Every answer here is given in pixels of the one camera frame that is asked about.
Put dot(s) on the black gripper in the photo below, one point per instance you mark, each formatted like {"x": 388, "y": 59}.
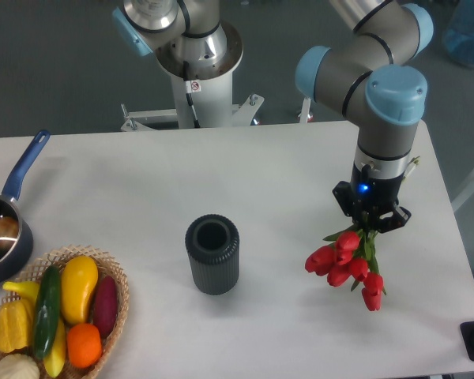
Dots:
{"x": 377, "y": 197}

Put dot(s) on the red tulip bouquet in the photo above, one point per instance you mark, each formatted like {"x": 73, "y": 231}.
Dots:
{"x": 351, "y": 254}

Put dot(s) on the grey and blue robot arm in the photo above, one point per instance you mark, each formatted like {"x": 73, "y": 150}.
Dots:
{"x": 369, "y": 83}

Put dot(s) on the dark grey ribbed vase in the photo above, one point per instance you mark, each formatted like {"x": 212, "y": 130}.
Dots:
{"x": 212, "y": 245}

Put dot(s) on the blue translucent container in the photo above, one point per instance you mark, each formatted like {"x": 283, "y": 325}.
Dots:
{"x": 458, "y": 38}

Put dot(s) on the purple sweet potato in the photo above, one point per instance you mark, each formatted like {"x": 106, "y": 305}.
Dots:
{"x": 105, "y": 307}

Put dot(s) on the yellow squash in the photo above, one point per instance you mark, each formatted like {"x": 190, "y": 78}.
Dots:
{"x": 78, "y": 280}

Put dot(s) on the orange fruit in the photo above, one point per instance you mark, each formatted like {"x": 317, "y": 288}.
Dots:
{"x": 84, "y": 345}

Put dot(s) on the green cucumber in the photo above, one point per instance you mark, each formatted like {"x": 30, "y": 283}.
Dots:
{"x": 47, "y": 311}

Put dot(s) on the yellow banana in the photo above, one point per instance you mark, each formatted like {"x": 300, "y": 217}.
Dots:
{"x": 54, "y": 361}

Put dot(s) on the yellow bell pepper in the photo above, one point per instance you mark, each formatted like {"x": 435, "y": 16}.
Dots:
{"x": 16, "y": 320}

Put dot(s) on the white garlic bulb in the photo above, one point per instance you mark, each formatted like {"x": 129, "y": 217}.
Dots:
{"x": 18, "y": 366}

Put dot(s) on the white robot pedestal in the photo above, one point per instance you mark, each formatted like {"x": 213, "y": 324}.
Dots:
{"x": 201, "y": 75}

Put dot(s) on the blue handled saucepan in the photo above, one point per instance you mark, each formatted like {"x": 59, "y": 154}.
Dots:
{"x": 16, "y": 240}

